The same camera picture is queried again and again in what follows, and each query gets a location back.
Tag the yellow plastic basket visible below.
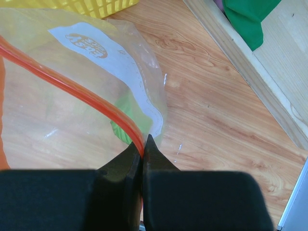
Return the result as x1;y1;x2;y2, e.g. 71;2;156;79
0;0;139;19

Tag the green cabbage toy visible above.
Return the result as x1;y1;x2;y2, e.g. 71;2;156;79
110;90;153;144

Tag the green shirt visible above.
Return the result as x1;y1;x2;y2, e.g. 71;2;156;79
222;0;281;51

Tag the clear zip top bag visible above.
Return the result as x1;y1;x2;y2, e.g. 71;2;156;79
0;8;167;169

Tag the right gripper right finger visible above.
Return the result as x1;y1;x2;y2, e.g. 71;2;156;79
143;136;274;231

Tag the wooden clothes rack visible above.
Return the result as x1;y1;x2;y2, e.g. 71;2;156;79
185;0;308;149

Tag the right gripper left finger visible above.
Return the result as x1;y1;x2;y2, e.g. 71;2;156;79
0;144;142;231

